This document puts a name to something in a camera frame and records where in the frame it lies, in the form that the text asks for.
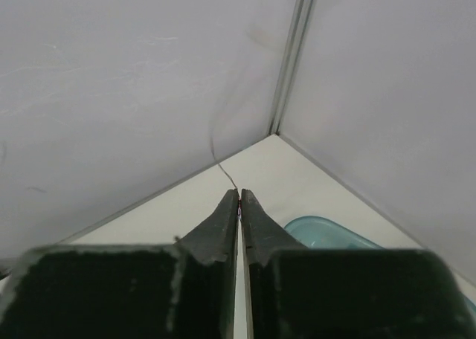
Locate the teal plastic container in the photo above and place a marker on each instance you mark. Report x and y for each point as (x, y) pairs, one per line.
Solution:
(317, 232)

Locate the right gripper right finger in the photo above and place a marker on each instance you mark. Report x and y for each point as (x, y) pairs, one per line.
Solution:
(293, 291)

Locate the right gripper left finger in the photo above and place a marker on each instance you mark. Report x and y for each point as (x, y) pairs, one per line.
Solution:
(181, 290)

